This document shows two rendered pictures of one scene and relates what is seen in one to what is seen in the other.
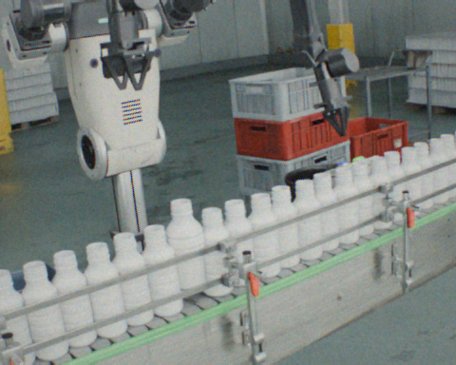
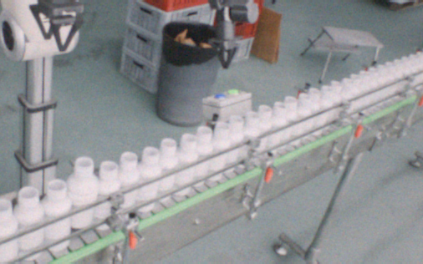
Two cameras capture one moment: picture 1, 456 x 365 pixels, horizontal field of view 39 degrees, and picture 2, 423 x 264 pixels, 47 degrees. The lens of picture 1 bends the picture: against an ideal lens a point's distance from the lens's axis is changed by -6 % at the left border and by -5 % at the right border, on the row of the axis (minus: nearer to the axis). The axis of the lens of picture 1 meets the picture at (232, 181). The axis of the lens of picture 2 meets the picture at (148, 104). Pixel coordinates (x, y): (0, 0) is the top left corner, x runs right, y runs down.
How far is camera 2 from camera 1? 48 cm
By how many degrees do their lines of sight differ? 17
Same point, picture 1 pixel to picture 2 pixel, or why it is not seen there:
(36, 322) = not seen: outside the picture
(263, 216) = (150, 169)
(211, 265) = (99, 209)
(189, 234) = (87, 192)
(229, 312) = (107, 246)
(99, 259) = (2, 220)
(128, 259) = (29, 213)
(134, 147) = (50, 42)
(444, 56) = not seen: outside the picture
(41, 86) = not seen: outside the picture
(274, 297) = (145, 230)
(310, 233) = (184, 178)
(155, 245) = (55, 201)
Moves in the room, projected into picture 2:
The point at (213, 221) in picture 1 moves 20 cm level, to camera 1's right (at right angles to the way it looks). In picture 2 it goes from (109, 177) to (200, 185)
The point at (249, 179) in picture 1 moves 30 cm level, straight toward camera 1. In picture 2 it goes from (135, 16) to (134, 32)
